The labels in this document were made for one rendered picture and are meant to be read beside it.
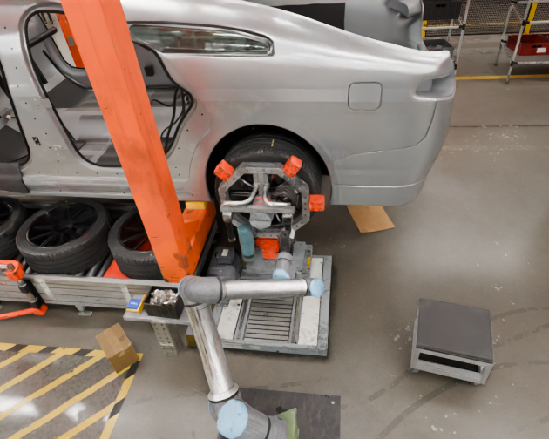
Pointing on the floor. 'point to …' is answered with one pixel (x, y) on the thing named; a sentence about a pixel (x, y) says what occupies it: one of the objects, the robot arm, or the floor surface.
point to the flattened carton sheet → (369, 218)
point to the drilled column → (168, 338)
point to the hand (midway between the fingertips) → (288, 229)
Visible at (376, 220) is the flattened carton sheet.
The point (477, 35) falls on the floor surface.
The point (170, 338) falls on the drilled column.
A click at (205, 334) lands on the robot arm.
